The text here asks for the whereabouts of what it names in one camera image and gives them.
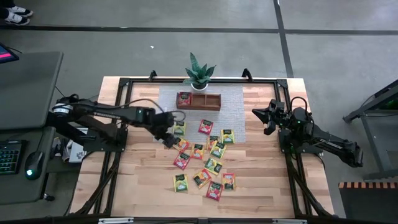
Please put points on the person's leg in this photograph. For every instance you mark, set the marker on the person's leg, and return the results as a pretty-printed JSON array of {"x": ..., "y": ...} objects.
[
  {"x": 7, "y": 3},
  {"x": 3, "y": 13}
]

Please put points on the dark grey desk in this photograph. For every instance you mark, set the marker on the dark grey desk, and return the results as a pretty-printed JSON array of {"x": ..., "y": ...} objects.
[{"x": 18, "y": 189}]

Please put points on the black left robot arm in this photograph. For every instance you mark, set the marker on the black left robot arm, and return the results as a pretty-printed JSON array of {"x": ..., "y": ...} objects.
[{"x": 109, "y": 113}]

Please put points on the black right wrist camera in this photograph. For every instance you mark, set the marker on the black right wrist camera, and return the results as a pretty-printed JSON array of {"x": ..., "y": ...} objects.
[{"x": 276, "y": 104}]

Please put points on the grey woven placemat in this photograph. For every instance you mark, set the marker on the grey woven placemat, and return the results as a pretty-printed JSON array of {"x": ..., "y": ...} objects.
[{"x": 230, "y": 105}]

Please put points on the black aluminium table frame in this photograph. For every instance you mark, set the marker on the black aluminium table frame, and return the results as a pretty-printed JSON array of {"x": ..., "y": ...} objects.
[{"x": 224, "y": 80}]

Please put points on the person's white shoe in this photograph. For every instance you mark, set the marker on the person's white shoe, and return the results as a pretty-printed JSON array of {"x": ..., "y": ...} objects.
[
  {"x": 20, "y": 11},
  {"x": 17, "y": 19}
]

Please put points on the brown wooden compartment tray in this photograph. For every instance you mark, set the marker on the brown wooden compartment tray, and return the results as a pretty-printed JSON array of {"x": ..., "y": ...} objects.
[{"x": 205, "y": 107}]

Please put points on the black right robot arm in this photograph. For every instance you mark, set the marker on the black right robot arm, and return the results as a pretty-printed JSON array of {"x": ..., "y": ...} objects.
[{"x": 329, "y": 141}]

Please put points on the black frame clamp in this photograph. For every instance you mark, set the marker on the black frame clamp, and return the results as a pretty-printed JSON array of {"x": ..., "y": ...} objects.
[
  {"x": 153, "y": 75},
  {"x": 247, "y": 75}
]

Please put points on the white printed cardboard box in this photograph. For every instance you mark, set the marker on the white printed cardboard box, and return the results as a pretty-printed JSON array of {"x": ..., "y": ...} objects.
[{"x": 77, "y": 153}]

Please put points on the dark foil packet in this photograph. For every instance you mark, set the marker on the dark foil packet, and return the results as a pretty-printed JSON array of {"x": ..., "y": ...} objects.
[{"x": 229, "y": 181}]

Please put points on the black box with striped edge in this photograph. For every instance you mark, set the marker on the black box with striped edge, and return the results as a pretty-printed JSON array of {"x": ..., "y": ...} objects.
[{"x": 367, "y": 202}]

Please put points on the black equipment stand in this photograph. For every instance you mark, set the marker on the black equipment stand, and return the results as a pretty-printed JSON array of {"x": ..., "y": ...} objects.
[{"x": 357, "y": 112}]

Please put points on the green plant in white pot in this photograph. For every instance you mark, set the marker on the green plant in white pot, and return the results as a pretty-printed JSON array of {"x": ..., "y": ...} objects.
[{"x": 199, "y": 76}]

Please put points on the black round knob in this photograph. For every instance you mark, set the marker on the black round knob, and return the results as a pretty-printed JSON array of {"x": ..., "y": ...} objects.
[{"x": 49, "y": 197}]

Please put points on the black backlit keyboard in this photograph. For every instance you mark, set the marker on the black backlit keyboard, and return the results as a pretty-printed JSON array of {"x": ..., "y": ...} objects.
[{"x": 9, "y": 157}]

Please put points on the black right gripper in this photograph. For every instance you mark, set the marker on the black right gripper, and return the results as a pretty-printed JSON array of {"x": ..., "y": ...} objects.
[{"x": 282, "y": 118}]

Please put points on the black computer mouse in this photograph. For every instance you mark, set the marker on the black computer mouse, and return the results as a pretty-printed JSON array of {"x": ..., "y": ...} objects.
[{"x": 34, "y": 165}]

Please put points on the flat display screen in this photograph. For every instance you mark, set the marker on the flat display screen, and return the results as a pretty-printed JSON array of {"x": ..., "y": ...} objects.
[{"x": 7, "y": 54}]

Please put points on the red strawberry tea bag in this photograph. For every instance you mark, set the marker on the red strawberry tea bag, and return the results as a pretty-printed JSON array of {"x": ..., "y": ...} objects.
[
  {"x": 184, "y": 99},
  {"x": 214, "y": 191},
  {"x": 206, "y": 127},
  {"x": 182, "y": 160}
]

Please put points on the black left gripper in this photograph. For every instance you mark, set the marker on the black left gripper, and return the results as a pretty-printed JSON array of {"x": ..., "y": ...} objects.
[{"x": 164, "y": 126}]

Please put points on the white metal bracket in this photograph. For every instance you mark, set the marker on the white metal bracket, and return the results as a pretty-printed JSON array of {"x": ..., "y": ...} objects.
[
  {"x": 289, "y": 221},
  {"x": 115, "y": 221}
]

